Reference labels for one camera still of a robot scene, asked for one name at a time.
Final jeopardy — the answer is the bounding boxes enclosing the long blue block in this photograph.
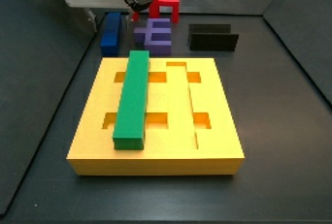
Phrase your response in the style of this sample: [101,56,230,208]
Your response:
[100,13,121,57]

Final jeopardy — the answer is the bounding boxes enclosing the yellow puzzle board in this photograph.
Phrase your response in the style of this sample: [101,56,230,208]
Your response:
[67,58,245,176]

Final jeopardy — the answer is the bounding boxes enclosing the red puzzle block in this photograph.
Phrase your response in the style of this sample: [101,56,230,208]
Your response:
[147,0,180,23]

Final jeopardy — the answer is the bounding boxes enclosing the purple puzzle block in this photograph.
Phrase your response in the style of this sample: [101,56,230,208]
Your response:
[133,18,171,55]

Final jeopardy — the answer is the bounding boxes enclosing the black block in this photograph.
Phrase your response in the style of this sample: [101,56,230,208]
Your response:
[187,24,238,51]

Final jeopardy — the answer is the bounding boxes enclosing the long green block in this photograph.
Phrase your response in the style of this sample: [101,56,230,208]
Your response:
[112,50,148,150]

